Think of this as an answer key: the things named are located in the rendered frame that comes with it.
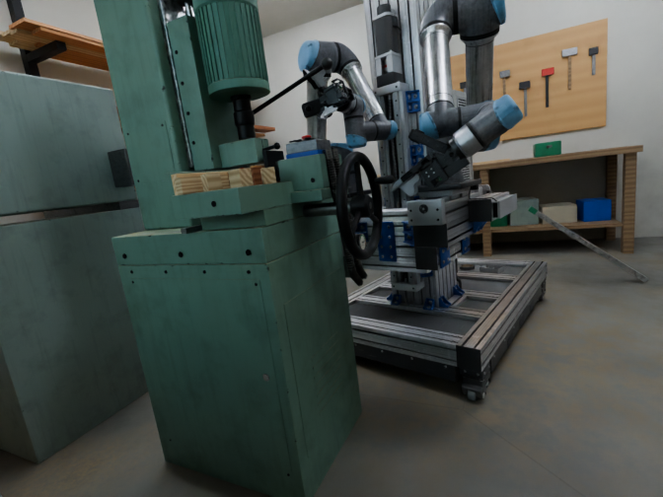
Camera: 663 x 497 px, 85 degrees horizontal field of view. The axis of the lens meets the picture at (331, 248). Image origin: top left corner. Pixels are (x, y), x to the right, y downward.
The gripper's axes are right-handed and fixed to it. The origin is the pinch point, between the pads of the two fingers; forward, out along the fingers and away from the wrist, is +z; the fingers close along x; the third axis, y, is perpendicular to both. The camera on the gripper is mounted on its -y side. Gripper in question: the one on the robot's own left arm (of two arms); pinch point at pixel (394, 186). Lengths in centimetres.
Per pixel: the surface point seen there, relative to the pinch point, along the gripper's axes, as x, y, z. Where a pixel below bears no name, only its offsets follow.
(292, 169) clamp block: -15.7, -18.7, 15.8
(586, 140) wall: 320, 40, -88
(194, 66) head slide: -18, -59, 22
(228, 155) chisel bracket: -14.1, -35.9, 31.8
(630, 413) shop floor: 35, 106, -12
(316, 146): -14.5, -19.2, 6.9
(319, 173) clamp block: -15.7, -13.0, 10.0
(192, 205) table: -39, -21, 32
